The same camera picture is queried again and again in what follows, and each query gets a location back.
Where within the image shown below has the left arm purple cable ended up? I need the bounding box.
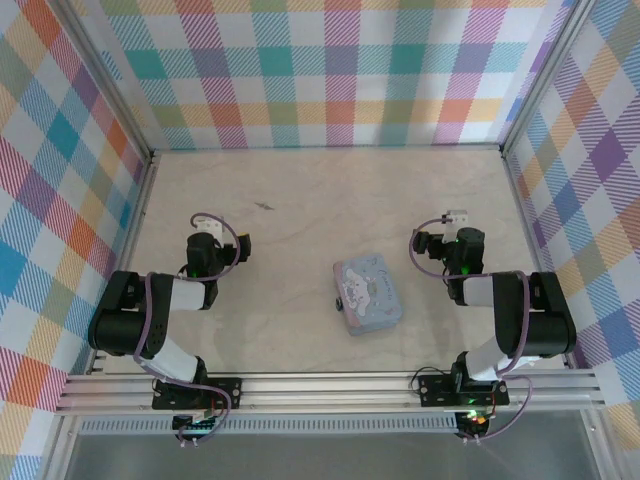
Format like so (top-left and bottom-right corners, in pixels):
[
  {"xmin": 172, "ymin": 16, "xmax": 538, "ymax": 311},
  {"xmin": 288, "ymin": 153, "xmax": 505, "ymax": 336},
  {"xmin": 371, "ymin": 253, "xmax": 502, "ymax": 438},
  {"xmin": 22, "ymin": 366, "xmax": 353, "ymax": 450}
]
[{"xmin": 132, "ymin": 212, "xmax": 239, "ymax": 447}]

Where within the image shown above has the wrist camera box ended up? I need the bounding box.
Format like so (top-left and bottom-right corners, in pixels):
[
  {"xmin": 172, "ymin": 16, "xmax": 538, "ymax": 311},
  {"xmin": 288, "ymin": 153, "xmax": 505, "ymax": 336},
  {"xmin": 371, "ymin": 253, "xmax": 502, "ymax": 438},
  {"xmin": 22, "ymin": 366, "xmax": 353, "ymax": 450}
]
[
  {"xmin": 194, "ymin": 218, "xmax": 223, "ymax": 246},
  {"xmin": 444, "ymin": 209, "xmax": 471, "ymax": 245}
]

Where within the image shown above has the aluminium frame post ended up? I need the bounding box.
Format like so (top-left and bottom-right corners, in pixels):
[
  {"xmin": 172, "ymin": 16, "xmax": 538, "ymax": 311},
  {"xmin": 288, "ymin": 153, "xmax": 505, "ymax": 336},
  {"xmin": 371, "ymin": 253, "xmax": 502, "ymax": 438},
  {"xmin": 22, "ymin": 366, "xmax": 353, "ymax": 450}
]
[
  {"xmin": 59, "ymin": 0, "xmax": 157, "ymax": 157},
  {"xmin": 499, "ymin": 0, "xmax": 599, "ymax": 157}
]

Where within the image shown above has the aluminium side rail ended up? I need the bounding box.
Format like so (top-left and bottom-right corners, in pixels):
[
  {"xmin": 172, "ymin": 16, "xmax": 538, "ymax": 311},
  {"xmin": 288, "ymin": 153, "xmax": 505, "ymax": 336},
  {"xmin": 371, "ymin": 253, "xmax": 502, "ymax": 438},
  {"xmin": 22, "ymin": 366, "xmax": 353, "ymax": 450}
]
[
  {"xmin": 499, "ymin": 149, "xmax": 576, "ymax": 371},
  {"xmin": 87, "ymin": 152, "xmax": 162, "ymax": 376}
]

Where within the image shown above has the grey metal plate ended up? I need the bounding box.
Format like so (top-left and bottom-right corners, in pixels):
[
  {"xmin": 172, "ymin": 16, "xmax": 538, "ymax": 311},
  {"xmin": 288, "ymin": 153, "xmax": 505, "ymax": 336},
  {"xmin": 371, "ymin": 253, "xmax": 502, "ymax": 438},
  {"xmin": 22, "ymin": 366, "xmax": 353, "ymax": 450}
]
[{"xmin": 64, "ymin": 409, "xmax": 601, "ymax": 480}]

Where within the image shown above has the aluminium back rail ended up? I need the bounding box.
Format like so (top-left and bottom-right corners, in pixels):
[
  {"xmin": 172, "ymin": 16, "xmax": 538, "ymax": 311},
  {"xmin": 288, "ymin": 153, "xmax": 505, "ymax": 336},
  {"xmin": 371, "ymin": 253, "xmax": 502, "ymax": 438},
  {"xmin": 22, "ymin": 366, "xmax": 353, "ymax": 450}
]
[{"xmin": 149, "ymin": 142, "xmax": 506, "ymax": 154}]

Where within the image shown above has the blue cartoon tin box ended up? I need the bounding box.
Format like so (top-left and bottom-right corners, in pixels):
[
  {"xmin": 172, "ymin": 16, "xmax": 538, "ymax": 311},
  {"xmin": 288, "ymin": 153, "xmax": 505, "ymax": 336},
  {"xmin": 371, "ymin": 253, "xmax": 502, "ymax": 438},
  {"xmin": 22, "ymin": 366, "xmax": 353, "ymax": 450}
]
[{"xmin": 332, "ymin": 253, "xmax": 403, "ymax": 337}]

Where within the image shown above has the slotted grey cable duct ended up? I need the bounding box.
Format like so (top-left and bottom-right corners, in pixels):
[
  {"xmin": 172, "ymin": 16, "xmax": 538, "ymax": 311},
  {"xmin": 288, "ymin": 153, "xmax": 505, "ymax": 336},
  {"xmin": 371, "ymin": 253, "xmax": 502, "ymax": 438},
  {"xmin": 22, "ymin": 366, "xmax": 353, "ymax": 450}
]
[{"xmin": 78, "ymin": 417, "xmax": 460, "ymax": 435}]

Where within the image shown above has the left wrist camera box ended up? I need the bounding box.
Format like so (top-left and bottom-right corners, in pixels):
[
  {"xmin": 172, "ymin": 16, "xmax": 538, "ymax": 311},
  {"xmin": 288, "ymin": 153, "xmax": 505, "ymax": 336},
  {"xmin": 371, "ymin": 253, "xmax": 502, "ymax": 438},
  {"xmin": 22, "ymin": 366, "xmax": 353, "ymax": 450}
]
[{"xmin": 194, "ymin": 218, "xmax": 223, "ymax": 246}]

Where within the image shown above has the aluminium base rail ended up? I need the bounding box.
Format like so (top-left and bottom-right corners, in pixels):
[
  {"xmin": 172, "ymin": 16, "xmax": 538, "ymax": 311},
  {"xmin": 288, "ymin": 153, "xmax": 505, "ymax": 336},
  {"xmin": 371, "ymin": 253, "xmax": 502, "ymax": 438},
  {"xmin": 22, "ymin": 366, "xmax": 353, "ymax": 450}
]
[{"xmin": 54, "ymin": 368, "xmax": 607, "ymax": 415}]

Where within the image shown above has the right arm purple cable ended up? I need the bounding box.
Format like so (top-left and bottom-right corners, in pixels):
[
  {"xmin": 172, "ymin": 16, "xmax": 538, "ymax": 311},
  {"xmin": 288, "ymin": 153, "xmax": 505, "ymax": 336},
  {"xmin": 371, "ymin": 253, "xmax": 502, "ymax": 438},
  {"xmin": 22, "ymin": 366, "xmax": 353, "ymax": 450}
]
[{"xmin": 409, "ymin": 214, "xmax": 534, "ymax": 444}]

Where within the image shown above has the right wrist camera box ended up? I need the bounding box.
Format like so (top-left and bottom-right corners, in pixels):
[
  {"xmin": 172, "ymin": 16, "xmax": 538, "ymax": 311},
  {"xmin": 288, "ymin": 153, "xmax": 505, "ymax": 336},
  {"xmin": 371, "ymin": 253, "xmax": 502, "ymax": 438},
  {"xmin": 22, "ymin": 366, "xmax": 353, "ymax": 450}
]
[{"xmin": 444, "ymin": 209, "xmax": 471, "ymax": 245}]

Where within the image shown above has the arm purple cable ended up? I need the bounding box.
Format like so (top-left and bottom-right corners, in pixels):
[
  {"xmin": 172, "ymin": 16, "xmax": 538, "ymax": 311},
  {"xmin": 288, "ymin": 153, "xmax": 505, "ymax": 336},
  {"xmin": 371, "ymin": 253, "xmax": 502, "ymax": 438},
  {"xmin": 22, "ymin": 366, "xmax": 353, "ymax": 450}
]
[
  {"xmin": 409, "ymin": 214, "xmax": 534, "ymax": 444},
  {"xmin": 132, "ymin": 212, "xmax": 239, "ymax": 447}
]

